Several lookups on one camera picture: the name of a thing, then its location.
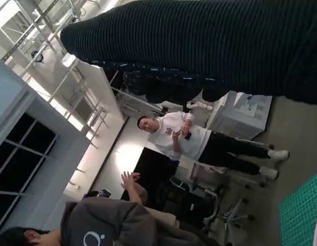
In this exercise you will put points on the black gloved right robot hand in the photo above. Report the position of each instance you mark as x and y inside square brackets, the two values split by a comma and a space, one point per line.
[199, 43]

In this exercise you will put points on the small white robot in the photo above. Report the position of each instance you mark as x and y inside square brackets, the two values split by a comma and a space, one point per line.
[199, 105]

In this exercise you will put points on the white mesh cabinet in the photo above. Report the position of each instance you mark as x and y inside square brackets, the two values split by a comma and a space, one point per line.
[240, 125]

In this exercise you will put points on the black phone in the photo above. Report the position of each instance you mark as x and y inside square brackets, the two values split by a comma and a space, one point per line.
[188, 136]

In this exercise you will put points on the standing person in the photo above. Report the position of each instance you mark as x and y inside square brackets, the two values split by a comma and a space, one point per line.
[194, 148]

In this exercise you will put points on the black office chair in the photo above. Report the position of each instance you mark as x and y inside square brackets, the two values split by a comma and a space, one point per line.
[179, 205]

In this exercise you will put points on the black gadget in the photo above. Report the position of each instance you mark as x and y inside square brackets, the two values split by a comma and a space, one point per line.
[102, 193]

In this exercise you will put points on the green cutting mat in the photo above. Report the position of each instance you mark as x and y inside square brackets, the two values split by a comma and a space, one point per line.
[299, 212]

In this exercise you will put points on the seated person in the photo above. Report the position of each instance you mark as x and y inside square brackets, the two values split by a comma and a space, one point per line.
[109, 223]

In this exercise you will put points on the dark framed window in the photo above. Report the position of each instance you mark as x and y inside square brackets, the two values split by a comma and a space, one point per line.
[25, 153]

